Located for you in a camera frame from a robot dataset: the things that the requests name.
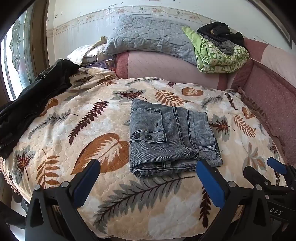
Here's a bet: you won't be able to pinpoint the leaf-print blanket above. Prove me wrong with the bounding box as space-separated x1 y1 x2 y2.
0 67 289 241

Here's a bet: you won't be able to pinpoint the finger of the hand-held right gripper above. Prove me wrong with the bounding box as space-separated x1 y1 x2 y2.
243 165 272 187
267 157 296 186

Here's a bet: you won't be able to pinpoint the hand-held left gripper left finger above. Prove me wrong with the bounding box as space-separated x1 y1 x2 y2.
25 159 101 241

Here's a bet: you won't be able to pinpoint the black clothing with gold detail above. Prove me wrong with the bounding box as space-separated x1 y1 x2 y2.
197 22 245 48

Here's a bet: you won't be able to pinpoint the green patterned blanket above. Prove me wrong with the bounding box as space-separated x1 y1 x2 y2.
182 26 250 74

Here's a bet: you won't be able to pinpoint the purple patterned cloth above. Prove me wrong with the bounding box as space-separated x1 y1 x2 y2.
85 59 116 71

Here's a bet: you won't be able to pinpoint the black garment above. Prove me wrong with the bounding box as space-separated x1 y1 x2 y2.
0 59 80 160

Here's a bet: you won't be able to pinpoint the small grey cloth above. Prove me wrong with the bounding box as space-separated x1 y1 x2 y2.
216 40 235 55

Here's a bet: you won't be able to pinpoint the cream white pillow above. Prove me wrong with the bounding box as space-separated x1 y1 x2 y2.
67 36 116 67

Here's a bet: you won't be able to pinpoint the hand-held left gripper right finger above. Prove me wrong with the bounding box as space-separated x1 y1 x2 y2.
196 160 275 241

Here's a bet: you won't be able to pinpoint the denim pants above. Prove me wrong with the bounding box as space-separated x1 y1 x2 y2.
129 99 223 179

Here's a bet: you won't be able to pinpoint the stained glass window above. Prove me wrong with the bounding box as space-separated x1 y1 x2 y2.
0 9 37 102

